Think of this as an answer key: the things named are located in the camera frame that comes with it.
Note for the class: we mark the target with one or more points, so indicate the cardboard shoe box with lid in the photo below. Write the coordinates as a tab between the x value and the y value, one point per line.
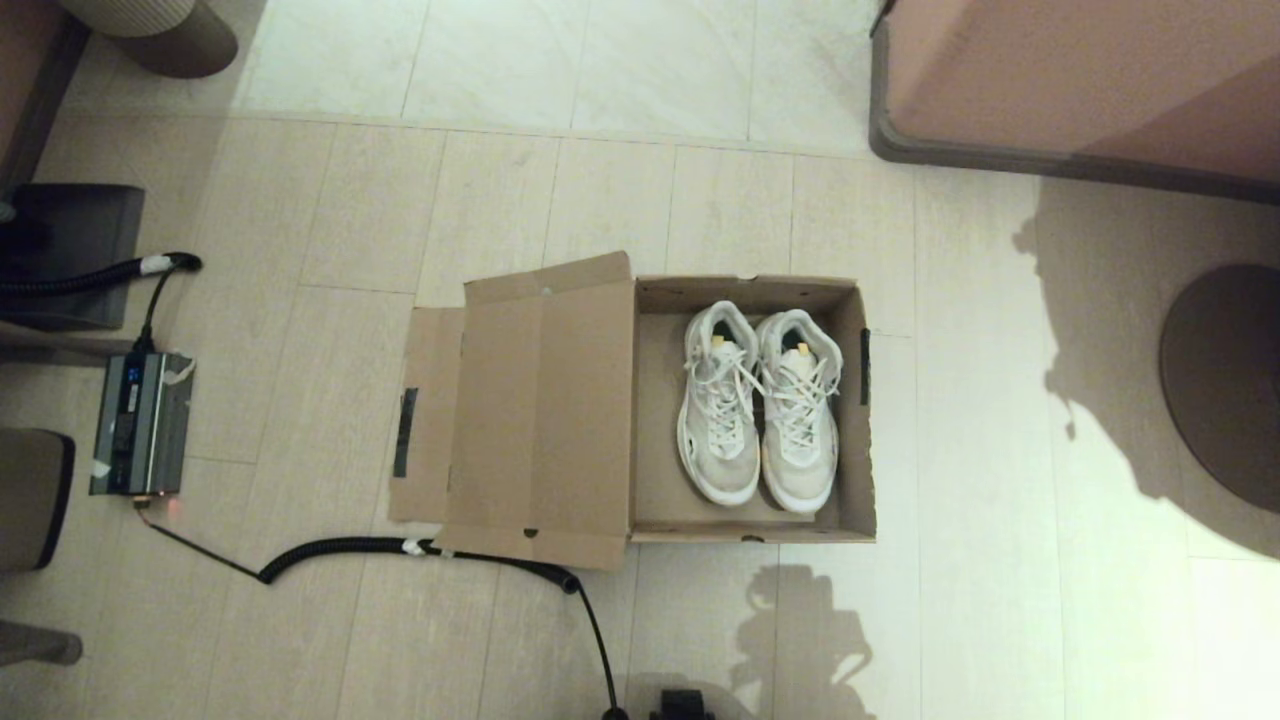
540	420

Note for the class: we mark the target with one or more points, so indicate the white lace-up sneaker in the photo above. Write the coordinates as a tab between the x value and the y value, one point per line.
720	450
800	470

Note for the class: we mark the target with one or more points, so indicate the grey power inverter box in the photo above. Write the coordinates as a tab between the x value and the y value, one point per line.
140	420

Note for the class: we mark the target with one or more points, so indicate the dark grey plastic bin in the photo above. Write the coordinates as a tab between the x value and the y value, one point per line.
90	220

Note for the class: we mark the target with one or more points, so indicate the pink sofa with grey base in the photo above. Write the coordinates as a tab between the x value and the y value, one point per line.
1080	70

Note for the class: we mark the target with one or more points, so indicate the beige ribbed round pouf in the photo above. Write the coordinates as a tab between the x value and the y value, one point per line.
180	50

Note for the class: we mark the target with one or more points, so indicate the round dark brown table base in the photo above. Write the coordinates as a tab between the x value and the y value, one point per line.
1230	390

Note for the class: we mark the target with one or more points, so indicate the dark brown stool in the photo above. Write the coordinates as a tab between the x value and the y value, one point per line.
30	500

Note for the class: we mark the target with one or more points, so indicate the grey furniture foot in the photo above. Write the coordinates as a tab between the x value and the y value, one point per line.
35	645

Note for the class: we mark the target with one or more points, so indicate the brown wooden furniture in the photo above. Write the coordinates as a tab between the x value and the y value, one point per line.
25	60

